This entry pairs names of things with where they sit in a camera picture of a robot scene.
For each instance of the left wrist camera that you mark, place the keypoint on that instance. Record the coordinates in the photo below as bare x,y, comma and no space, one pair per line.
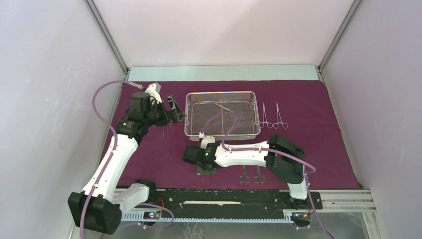
146,101

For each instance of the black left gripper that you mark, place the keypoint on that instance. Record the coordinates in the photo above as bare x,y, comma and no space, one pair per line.
168,117

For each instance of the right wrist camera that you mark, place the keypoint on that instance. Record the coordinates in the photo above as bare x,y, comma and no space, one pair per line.
205,139

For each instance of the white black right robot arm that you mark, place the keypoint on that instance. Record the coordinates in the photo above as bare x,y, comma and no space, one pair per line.
284,159

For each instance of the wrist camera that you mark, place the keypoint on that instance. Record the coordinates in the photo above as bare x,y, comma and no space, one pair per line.
146,101
205,139

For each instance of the corner aluminium post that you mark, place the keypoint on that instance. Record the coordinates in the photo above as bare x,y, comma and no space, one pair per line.
100,22
340,33

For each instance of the steel forceps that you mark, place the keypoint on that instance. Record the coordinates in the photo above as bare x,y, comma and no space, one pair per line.
259,178
264,122
244,178

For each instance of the grey cable duct strip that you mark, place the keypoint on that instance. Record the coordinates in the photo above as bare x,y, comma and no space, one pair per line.
138,216

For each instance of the left corner aluminium post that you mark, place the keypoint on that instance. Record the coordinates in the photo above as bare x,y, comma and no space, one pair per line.
100,22

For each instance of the aluminium frame rail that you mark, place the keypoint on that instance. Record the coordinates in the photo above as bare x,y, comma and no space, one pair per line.
335,200

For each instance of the steel surgical scissors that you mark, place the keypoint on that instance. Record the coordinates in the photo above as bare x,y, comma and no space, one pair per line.
279,122

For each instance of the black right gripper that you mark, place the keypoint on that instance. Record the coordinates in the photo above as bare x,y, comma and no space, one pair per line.
200,171

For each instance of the right corner aluminium post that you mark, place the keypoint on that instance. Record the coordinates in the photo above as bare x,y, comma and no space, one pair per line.
340,33

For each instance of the grey scalpel handle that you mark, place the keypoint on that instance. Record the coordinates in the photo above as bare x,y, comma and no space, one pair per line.
223,107

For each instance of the steel instrument tray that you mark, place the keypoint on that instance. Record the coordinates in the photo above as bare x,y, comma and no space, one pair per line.
202,115

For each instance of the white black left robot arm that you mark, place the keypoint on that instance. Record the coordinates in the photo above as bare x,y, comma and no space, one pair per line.
98,207

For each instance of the maroon surgical wrap cloth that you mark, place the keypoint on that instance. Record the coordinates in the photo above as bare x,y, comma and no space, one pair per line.
304,105

